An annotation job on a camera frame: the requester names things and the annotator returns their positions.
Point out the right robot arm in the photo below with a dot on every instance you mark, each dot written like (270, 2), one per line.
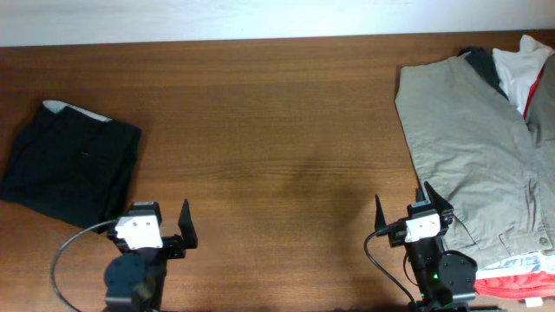
(445, 278)

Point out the dark garment under pile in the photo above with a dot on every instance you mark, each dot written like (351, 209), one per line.
(483, 64)

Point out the black shorts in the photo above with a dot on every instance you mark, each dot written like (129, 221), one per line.
(72, 165)

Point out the white garment with red trim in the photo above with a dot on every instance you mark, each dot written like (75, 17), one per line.
(519, 71)

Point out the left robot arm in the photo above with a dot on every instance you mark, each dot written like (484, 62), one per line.
(135, 279)

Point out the khaki shorts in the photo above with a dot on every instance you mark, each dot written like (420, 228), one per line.
(475, 149)

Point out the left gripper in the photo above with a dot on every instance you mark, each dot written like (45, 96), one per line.
(170, 245)

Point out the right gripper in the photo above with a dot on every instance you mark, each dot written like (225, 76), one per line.
(440, 205)

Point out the white printed garment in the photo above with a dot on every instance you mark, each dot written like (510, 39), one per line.
(529, 263)

